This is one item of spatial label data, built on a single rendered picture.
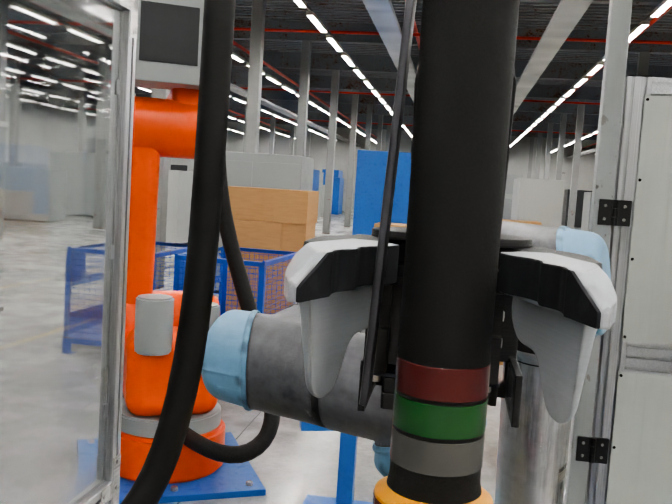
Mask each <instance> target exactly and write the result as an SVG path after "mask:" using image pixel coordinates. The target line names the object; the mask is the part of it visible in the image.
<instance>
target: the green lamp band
mask: <svg viewBox="0 0 672 504"><path fill-rule="evenodd" d="M487 405H488V398H487V401H486V402H484V403H482V404H479V405H475V406H468V407H446V406H436V405H429V404H424V403H419V402H415V401H412V400H409V399H406V398H404V397H402V396H400V395H398V394H397V393H396V391H395V389H394V401H393V415H392V422H393V424H394V425H395V426H396V427H397V428H399V429H400V430H402V431H405V432H407V433H410V434H413V435H416V436H420V437H425V438H431V439H438V440H467V439H473V438H476V437H479V436H481V435H482V434H484V433H485V430H486V417H487Z"/></svg>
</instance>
